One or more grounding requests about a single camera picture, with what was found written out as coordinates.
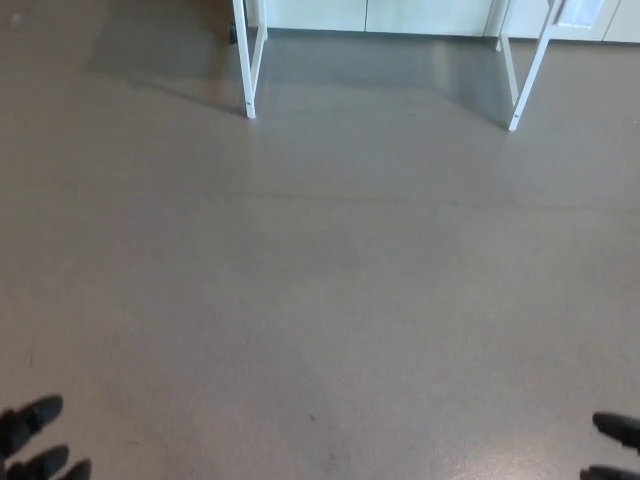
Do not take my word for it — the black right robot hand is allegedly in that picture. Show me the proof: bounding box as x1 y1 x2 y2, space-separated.
579 411 640 480

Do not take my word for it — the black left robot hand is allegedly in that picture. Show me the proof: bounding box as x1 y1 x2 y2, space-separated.
0 394 93 480

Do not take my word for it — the white desk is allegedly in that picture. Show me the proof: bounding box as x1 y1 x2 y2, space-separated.
232 0 566 132

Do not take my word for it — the white cabinet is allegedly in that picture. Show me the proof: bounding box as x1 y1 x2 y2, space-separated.
248 0 640 44

